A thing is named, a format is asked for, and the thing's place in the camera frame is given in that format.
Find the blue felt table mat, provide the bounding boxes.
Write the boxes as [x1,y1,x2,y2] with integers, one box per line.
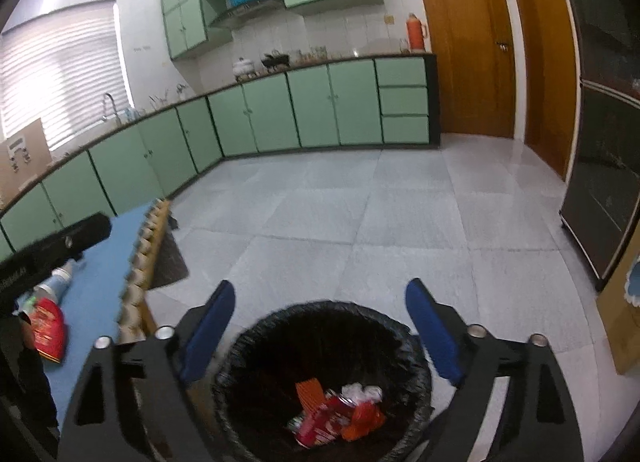
[40,203,153,422]

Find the orange foam fruit net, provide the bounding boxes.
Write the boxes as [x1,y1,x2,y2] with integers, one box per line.
[295,378,326,416]

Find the orange thermos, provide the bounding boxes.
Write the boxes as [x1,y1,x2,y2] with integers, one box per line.
[406,12,427,52]

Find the black trash bin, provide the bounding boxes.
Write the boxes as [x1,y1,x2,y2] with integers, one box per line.
[212,300,432,461]

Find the cardboard box on floor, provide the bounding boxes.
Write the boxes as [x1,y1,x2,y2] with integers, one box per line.
[597,237,639,375]

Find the green lower cabinets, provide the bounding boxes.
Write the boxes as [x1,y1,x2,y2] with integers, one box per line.
[1,54,440,258]

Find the white window blinds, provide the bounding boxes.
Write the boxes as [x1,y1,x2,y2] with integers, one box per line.
[1,0,134,150]

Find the white tissue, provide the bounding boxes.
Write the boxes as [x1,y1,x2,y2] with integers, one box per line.
[341,383,383,406]

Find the black cabinet at right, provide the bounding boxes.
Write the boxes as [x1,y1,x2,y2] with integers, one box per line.
[560,0,639,292]

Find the cardboard box on counter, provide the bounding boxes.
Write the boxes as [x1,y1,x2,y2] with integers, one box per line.
[0,118,52,208]

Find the crushed red soda can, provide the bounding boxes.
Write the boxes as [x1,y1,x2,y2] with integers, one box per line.
[295,396,356,449]

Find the white pot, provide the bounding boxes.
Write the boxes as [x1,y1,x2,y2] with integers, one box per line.
[232,58,256,82]

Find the wooden door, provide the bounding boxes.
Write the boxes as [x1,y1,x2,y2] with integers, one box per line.
[516,0,578,178]
[423,0,515,138]

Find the white blue paper cup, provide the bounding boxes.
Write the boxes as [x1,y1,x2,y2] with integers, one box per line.
[35,260,76,304]

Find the range hood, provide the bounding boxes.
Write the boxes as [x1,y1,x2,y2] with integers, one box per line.
[207,0,284,30]

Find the red gold paper bag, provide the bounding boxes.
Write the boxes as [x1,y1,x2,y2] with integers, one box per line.
[28,298,66,364]

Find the chrome faucet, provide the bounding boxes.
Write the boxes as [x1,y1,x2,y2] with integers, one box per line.
[102,92,122,127]

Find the red plastic bag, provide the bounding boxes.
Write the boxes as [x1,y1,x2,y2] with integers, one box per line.
[342,401,386,442]

